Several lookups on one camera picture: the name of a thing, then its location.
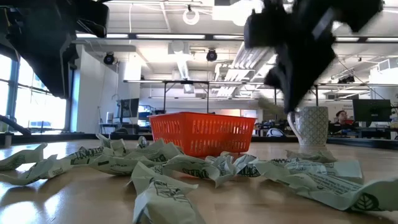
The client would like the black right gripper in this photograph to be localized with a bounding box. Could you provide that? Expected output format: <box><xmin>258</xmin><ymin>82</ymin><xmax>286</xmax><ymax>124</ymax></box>
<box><xmin>244</xmin><ymin>0</ymin><xmax>338</xmax><ymax>114</ymax></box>

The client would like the orange plastic basket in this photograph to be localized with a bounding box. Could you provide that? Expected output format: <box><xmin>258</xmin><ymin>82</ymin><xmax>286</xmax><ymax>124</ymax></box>
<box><xmin>148</xmin><ymin>111</ymin><xmax>257</xmax><ymax>158</ymax></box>

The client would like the patterned white mug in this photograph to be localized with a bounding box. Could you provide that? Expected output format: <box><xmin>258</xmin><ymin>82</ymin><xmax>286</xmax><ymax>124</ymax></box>
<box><xmin>287</xmin><ymin>106</ymin><xmax>330</xmax><ymax>147</ymax></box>

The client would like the white black round object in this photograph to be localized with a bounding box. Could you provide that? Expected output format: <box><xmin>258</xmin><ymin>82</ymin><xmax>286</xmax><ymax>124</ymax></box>
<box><xmin>266</xmin><ymin>128</ymin><xmax>285</xmax><ymax>138</ymax></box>

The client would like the person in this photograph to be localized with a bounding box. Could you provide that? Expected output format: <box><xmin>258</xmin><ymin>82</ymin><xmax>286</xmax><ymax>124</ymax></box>
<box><xmin>328</xmin><ymin>110</ymin><xmax>355</xmax><ymax>135</ymax></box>

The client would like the wide black monitor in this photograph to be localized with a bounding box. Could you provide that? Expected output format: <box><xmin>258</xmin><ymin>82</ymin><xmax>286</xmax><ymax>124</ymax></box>
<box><xmin>352</xmin><ymin>99</ymin><xmax>392</xmax><ymax>123</ymax></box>

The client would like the small black monitor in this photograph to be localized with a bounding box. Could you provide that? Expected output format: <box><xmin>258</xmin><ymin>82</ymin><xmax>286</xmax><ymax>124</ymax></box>
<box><xmin>119</xmin><ymin>98</ymin><xmax>141</xmax><ymax>119</ymax></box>

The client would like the black metal rack frame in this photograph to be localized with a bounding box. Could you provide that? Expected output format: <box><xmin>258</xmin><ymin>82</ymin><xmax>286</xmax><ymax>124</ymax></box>
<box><xmin>123</xmin><ymin>79</ymin><xmax>212</xmax><ymax>114</ymax></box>

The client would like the white ring lamp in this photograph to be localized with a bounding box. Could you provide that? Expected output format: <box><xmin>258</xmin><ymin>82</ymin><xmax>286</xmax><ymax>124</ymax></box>
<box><xmin>182</xmin><ymin>7</ymin><xmax>200</xmax><ymax>26</ymax></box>

